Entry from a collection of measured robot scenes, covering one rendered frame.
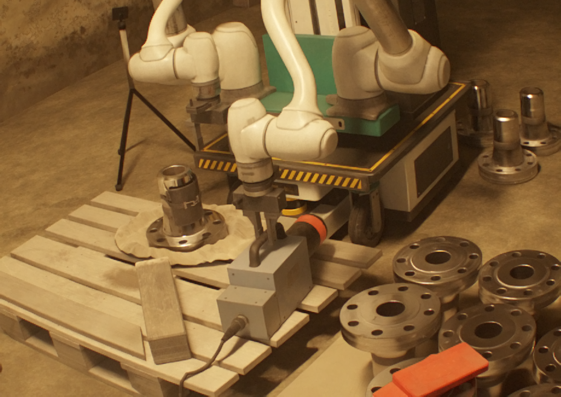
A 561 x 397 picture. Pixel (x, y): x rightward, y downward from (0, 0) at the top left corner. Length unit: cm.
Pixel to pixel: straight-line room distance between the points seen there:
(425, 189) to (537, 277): 97
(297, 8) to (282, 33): 82
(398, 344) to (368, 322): 11
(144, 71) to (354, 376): 115
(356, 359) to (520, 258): 54
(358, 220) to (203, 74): 68
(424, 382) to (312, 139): 69
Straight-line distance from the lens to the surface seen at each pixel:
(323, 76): 324
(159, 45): 300
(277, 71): 333
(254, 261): 256
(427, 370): 209
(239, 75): 324
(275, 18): 251
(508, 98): 447
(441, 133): 343
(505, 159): 361
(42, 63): 553
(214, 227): 307
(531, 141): 385
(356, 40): 297
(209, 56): 295
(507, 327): 228
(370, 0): 264
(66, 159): 450
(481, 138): 390
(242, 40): 323
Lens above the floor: 154
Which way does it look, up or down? 25 degrees down
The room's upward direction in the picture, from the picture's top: 9 degrees counter-clockwise
